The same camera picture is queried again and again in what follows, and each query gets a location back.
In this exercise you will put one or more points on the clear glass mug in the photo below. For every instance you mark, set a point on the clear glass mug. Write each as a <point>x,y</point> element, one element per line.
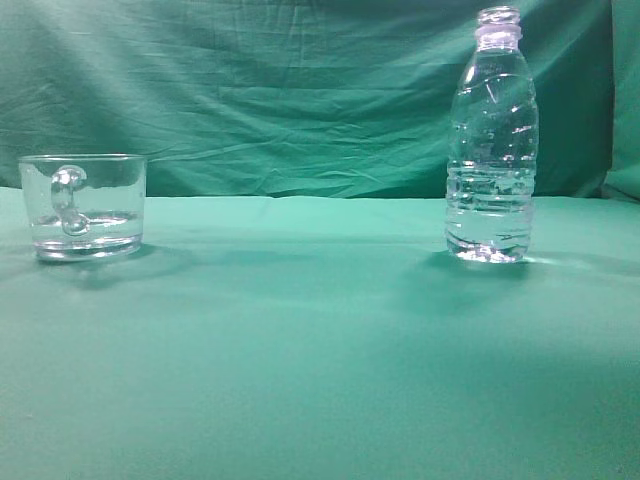
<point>84,206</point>

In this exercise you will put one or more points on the green cloth backdrop and cover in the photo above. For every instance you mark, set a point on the green cloth backdrop and cover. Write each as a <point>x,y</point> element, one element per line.
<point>293,311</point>

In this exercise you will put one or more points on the clear plastic water bottle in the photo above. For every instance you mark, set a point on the clear plastic water bottle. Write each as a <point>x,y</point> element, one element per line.
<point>494,141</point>

